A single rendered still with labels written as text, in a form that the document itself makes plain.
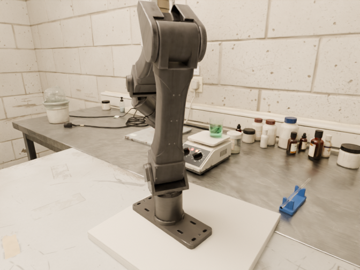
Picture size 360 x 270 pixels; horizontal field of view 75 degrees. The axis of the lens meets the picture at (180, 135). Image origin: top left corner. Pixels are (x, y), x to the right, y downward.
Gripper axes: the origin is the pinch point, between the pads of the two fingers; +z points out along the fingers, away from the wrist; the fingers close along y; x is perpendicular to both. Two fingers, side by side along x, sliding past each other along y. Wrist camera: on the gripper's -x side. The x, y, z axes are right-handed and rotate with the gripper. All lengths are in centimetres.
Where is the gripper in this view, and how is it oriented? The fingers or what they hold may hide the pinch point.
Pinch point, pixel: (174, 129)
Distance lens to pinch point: 80.9
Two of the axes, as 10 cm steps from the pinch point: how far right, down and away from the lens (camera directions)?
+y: -7.6, -2.0, 6.2
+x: -4.2, 8.8, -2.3
